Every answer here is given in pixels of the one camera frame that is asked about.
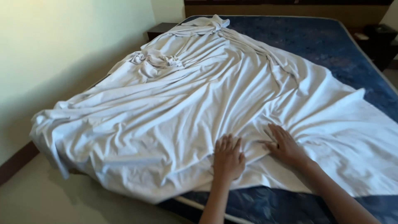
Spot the person's left hand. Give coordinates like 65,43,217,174
213,134,246,182

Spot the person's right hand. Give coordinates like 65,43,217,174
259,123,309,167

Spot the white bed sheet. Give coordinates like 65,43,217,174
29,15,398,204

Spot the blue patterned mattress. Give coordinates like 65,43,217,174
157,16,398,224

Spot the dark side table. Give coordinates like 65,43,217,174
354,29,398,72

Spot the dark wooden headboard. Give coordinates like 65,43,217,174
183,0,394,27

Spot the dark wooden nightstand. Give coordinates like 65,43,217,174
147,22,178,42

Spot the black telephone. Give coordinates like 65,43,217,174
364,24,398,41

